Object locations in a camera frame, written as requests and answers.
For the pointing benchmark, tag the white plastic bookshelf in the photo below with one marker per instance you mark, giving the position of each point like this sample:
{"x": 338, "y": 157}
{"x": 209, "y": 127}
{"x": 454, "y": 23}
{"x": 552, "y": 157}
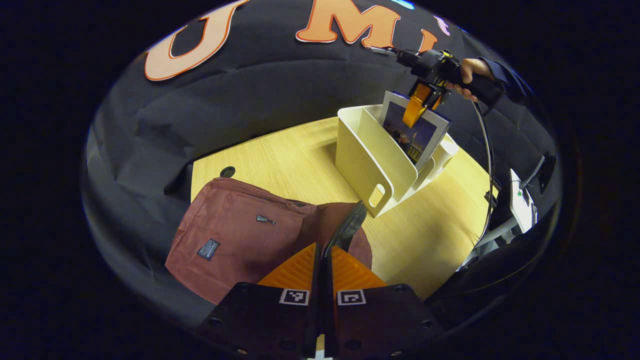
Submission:
{"x": 365, "y": 160}

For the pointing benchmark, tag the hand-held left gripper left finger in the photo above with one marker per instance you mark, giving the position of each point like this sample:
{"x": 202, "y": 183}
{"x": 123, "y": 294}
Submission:
{"x": 270, "y": 320}

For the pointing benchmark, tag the white device on stand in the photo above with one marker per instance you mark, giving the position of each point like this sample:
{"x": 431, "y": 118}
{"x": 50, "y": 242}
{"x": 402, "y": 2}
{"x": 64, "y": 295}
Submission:
{"x": 520, "y": 202}

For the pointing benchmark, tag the blue cover book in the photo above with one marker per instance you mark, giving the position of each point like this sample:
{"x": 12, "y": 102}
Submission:
{"x": 422, "y": 137}

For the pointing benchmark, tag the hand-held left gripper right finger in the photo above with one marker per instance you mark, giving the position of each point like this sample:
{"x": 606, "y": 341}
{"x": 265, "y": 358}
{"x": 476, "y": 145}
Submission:
{"x": 380, "y": 320}

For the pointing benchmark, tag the dark red schoolbag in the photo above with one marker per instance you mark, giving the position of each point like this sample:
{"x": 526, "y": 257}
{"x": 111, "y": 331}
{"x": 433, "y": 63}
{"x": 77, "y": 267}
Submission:
{"x": 240, "y": 250}

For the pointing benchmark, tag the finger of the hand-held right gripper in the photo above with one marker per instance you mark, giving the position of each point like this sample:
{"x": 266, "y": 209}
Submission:
{"x": 416, "y": 107}
{"x": 437, "y": 101}

